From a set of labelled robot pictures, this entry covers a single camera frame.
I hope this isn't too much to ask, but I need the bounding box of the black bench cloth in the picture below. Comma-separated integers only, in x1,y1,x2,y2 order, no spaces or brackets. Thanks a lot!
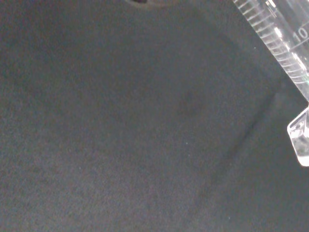
0,0,309,232

